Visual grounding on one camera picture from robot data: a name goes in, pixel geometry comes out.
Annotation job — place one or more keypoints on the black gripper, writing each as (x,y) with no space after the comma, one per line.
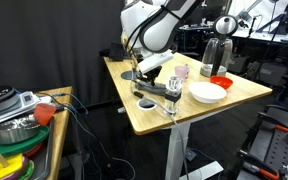
(153,75)

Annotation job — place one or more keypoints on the grey cloth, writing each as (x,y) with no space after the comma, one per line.
(150,90)

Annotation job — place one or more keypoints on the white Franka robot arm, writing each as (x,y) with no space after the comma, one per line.
(164,30)

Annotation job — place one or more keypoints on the clear wine glass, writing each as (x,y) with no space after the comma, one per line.
(173,96)

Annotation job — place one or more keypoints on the pink cup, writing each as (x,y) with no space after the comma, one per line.
(181,71)

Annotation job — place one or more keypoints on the black square device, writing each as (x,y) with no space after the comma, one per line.
(116,51)

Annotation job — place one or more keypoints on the white bowl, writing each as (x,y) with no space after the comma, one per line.
(207,91)

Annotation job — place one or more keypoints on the red bowl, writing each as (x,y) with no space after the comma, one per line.
(221,81)

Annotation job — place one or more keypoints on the white table leg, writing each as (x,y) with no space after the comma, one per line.
(177,150)

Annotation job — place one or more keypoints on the black computer monitor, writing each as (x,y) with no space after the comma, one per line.
(196,20)
(214,13)

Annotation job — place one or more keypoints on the glass electric kettle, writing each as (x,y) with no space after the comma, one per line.
(225,26)

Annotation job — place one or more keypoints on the wooden side table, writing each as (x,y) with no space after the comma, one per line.
(62,133)

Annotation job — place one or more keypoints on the black curtain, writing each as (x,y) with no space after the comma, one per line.
(50,40)

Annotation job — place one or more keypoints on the red plastic cup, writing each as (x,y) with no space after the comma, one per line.
(44,114)

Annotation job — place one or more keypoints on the grey digital scale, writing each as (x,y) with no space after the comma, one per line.
(24,100)

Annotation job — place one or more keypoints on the dark metal tray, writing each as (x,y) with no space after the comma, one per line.
(42,163)

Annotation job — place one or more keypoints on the metal bowl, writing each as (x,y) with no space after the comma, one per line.
(15,131)

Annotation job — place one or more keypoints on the black perforated rack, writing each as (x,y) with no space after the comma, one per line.
(274,150)

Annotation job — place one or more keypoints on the green plate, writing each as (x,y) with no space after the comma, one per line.
(4,148)

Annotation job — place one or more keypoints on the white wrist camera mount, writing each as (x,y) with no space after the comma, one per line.
(155,61)

